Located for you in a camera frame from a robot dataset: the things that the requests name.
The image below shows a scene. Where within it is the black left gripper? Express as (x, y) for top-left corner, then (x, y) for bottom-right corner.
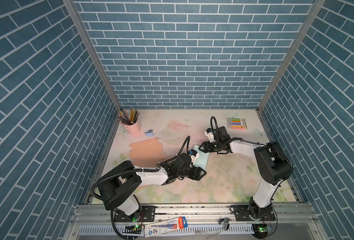
(176, 164), (208, 181)

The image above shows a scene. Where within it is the light teal paper box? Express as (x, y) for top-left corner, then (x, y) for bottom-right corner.
(194, 145), (209, 170)

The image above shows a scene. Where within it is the pink paper box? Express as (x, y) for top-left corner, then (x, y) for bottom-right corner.
(129, 137), (166, 168)

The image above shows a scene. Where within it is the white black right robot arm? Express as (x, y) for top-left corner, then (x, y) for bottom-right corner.
(199, 127), (293, 221)

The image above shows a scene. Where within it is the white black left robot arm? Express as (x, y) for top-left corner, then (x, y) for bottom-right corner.
(90, 150), (207, 222)

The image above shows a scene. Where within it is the clear box of markers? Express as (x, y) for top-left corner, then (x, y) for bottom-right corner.
(227, 118), (248, 130)

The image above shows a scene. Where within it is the small metal clip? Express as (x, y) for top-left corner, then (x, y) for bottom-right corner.
(219, 218), (230, 231)

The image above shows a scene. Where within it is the light blue small stapler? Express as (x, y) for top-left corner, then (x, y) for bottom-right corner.
(144, 129), (154, 137)

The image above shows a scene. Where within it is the pink metal pencil bucket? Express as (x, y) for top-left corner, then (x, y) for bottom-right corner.
(123, 120), (141, 136)

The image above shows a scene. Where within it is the blue red white packet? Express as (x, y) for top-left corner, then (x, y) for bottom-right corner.
(144, 217), (188, 238)

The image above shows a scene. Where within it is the bundle of coloured pencils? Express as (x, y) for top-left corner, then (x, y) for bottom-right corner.
(117, 108), (140, 126)

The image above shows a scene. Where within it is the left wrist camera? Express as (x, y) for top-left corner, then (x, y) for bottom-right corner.
(188, 150), (200, 164)

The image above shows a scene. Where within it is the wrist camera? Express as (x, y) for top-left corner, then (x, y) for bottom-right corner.
(204, 128), (216, 143)
(188, 150), (200, 164)

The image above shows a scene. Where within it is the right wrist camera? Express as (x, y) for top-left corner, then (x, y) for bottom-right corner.
(204, 128), (216, 143)

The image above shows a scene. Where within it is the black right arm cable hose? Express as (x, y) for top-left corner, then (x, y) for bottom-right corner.
(209, 116), (221, 142)

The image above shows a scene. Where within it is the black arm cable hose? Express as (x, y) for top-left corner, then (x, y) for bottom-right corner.
(209, 116), (221, 142)
(89, 135), (192, 201)

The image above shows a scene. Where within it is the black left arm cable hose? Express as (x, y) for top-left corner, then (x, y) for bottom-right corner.
(89, 135), (192, 201)

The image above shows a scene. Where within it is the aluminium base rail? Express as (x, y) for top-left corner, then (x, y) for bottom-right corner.
(64, 203), (327, 240)

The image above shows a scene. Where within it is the aluminium right corner post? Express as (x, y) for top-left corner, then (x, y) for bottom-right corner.
(256, 0), (328, 112)

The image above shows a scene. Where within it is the aluminium corner post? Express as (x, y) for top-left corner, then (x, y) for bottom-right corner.
(62, 0), (122, 111)
(256, 0), (328, 112)

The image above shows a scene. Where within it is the aluminium left corner post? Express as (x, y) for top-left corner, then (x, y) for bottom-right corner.
(62, 0), (122, 111)

